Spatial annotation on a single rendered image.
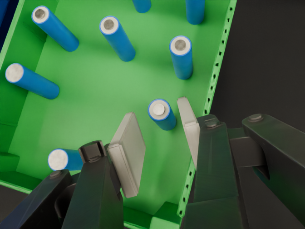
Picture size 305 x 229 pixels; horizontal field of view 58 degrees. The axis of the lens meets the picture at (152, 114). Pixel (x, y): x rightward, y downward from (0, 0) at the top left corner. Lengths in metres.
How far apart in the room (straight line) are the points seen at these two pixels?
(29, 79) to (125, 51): 0.09
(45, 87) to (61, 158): 0.09
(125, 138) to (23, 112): 0.20
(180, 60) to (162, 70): 0.06
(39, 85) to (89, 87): 0.05
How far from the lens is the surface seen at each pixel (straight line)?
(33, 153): 0.32
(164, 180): 0.27
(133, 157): 0.16
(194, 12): 0.28
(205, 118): 0.16
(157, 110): 0.21
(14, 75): 0.27
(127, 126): 0.17
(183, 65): 0.24
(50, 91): 0.30
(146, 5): 0.31
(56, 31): 0.29
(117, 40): 0.25
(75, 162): 0.24
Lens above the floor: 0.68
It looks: 77 degrees down
